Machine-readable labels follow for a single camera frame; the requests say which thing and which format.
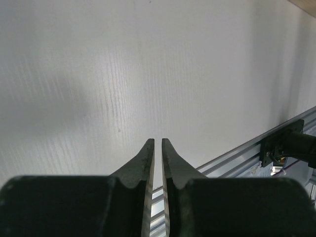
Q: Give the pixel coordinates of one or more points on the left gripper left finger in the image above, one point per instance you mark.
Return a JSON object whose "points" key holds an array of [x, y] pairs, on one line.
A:
{"points": [[117, 205]]}

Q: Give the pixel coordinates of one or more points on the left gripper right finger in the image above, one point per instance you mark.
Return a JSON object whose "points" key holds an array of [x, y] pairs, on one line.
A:
{"points": [[198, 206]]}

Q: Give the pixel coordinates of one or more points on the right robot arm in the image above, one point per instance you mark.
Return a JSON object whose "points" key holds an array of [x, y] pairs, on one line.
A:
{"points": [[300, 146]]}

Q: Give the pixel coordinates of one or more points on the wooden compartment tray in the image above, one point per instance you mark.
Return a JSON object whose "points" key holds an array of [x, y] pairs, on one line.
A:
{"points": [[309, 6]]}

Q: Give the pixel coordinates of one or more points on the aluminium mounting rail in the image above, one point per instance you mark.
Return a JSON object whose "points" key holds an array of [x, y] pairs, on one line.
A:
{"points": [[245, 155]]}

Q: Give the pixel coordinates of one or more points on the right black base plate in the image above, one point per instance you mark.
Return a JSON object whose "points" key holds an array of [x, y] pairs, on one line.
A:
{"points": [[273, 144]]}

